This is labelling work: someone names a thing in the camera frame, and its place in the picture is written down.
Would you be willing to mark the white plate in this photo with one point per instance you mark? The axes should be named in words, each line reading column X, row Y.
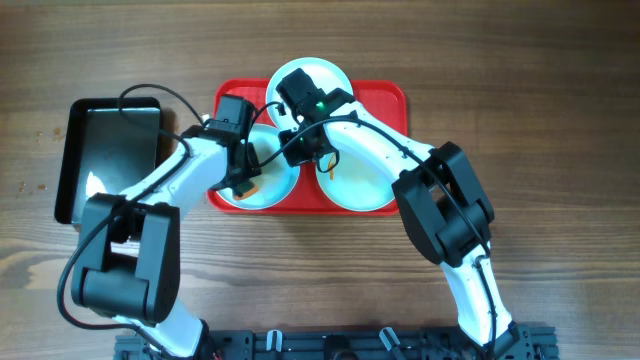
column 277, row 178
column 310, row 89
column 353, row 184

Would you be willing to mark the green orange sponge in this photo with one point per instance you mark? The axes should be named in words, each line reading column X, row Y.
column 244, row 190

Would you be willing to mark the black metal tray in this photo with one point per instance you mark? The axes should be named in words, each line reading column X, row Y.
column 106, row 151

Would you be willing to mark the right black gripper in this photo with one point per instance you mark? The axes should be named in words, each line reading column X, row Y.
column 293, row 156

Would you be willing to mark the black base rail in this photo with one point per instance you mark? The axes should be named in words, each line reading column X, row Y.
column 521, row 341

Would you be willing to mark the red plastic tray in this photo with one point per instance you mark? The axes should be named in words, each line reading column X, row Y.
column 388, row 103

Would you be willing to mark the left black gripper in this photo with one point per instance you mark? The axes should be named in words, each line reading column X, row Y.
column 251, row 170

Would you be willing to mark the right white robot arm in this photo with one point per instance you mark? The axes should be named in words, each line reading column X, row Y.
column 444, row 209

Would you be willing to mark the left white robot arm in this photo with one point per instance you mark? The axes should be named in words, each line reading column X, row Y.
column 127, row 263

